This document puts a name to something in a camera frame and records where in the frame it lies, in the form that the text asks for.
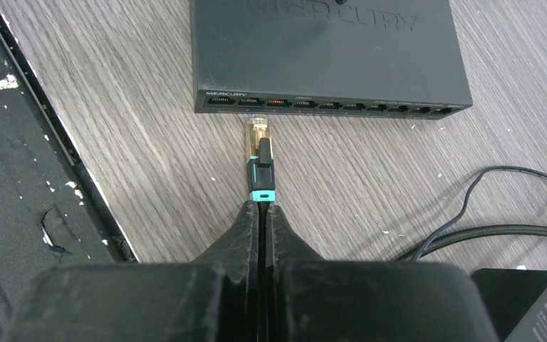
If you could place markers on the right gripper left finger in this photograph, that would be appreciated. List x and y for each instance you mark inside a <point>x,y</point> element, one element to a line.
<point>212,298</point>

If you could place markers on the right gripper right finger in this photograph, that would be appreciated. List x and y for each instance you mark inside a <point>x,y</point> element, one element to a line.
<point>314,299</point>

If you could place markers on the black power adapter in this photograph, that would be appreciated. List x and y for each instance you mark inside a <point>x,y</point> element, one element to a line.
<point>516,301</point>

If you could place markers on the black network switch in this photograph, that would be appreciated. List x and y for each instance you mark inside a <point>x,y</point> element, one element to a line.
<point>378,59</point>

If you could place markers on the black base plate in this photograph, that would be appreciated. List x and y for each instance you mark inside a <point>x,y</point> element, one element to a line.
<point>51,211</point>

